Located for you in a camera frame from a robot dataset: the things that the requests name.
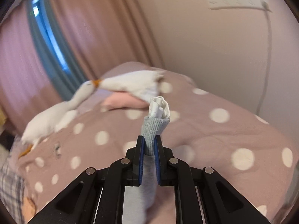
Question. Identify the folded pink garment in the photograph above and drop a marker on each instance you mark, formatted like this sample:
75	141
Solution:
119	100

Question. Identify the grey New York sweatshirt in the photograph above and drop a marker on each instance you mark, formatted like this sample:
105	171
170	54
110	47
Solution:
137	200

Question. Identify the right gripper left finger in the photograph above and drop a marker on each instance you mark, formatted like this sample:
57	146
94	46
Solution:
96	196

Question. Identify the teal curtain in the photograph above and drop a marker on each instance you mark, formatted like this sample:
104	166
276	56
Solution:
56	56

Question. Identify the folded orange printed clothes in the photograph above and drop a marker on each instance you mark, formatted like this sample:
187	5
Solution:
28	209

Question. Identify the folded white garment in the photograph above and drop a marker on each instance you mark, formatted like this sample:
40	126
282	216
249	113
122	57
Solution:
142	84

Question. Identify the pink curtain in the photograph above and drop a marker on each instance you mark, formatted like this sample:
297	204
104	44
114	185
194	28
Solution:
102	34

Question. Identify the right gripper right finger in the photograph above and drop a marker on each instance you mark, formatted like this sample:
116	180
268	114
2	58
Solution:
202	195

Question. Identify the plaid blue grey pillow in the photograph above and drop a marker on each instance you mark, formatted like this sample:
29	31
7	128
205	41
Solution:
12	188

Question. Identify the white power strip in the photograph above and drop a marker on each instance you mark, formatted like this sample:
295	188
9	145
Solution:
239	4

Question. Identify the pink polka dot duvet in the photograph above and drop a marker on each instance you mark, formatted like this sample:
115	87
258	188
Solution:
204	130

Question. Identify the white goose plush toy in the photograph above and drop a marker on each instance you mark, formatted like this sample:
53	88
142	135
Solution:
44	123

